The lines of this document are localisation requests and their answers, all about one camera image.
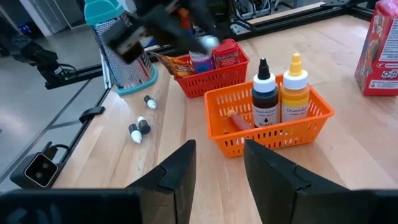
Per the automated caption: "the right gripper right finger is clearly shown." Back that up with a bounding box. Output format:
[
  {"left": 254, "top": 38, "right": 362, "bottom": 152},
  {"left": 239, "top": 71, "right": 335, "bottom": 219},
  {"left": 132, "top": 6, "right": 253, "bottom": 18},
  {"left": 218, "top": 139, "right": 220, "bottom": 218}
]
[{"left": 243, "top": 139, "right": 351, "bottom": 224}]

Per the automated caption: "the red plastic basket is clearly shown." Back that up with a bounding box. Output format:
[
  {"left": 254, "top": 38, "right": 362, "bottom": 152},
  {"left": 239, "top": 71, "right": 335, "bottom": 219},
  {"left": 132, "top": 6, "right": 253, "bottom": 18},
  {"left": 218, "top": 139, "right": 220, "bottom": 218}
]
[{"left": 173, "top": 42, "right": 251, "bottom": 99}]

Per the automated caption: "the black-lid spice jar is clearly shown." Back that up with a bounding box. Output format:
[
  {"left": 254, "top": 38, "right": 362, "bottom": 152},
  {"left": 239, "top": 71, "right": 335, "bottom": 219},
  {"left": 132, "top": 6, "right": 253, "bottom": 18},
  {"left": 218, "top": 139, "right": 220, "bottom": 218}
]
[{"left": 188, "top": 49, "right": 216, "bottom": 74}]

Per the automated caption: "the orange plastic basket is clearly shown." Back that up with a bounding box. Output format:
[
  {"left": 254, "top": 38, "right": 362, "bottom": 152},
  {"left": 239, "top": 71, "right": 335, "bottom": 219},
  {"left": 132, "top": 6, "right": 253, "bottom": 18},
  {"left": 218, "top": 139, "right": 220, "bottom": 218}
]
[{"left": 203, "top": 73, "right": 336, "bottom": 159}]

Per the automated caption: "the black food colouring bottle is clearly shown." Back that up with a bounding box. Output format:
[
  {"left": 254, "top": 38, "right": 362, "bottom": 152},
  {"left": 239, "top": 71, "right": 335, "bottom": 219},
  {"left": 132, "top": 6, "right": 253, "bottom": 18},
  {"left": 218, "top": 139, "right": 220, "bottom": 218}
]
[{"left": 251, "top": 57, "right": 280, "bottom": 129}]

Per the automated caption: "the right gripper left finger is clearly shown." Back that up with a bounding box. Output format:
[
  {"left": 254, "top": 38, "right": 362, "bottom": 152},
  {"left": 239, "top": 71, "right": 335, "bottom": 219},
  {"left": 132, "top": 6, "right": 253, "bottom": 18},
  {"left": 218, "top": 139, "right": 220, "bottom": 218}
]
[{"left": 125, "top": 139, "right": 198, "bottom": 224}]

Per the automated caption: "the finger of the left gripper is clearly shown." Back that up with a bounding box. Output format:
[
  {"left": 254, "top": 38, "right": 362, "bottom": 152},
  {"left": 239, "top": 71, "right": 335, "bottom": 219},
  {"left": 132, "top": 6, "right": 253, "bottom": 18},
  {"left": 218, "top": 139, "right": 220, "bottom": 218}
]
[
  {"left": 145, "top": 7, "right": 218, "bottom": 54},
  {"left": 103, "top": 17, "right": 147, "bottom": 65}
]

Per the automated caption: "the black frame clamp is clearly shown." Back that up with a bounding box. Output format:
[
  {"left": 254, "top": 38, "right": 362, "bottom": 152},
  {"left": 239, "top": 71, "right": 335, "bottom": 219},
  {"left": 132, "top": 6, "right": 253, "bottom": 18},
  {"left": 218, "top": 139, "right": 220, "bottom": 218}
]
[{"left": 78, "top": 106, "right": 106, "bottom": 124}]

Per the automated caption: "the yellow food colouring bottle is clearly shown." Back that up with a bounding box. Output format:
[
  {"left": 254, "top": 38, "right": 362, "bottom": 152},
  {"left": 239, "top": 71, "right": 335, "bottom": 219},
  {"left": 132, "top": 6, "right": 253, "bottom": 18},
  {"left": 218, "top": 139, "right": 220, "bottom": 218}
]
[{"left": 280, "top": 52, "right": 311, "bottom": 123}]

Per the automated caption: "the brown snack packet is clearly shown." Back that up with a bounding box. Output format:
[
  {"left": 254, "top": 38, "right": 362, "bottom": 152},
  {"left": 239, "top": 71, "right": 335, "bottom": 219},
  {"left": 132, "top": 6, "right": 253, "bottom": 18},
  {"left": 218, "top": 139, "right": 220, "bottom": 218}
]
[{"left": 150, "top": 50, "right": 196, "bottom": 79}]

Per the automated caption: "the black table-level camera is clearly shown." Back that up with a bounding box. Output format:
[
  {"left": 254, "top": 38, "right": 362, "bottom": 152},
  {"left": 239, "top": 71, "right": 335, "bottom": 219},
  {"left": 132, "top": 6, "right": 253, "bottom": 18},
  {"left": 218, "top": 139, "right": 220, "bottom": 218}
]
[{"left": 9, "top": 151, "right": 60, "bottom": 190}]

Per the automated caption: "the red Froot Loops box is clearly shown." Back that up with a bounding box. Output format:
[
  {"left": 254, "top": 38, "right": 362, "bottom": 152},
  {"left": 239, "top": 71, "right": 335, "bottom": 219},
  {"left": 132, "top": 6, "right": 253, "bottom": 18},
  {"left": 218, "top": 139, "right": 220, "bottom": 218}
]
[{"left": 354, "top": 0, "right": 398, "bottom": 97}]

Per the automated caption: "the teal-framed box grater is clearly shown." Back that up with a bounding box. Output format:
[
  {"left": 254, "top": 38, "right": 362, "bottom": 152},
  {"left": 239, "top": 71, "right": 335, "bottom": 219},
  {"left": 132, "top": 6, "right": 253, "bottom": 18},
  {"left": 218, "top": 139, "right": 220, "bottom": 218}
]
[{"left": 83, "top": 0, "right": 159, "bottom": 96}]

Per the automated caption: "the red-lid spice jar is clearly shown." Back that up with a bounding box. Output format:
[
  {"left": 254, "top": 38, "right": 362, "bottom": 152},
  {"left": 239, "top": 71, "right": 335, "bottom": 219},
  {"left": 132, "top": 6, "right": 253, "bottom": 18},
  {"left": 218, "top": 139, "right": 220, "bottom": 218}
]
[{"left": 212, "top": 38, "right": 241, "bottom": 70}]

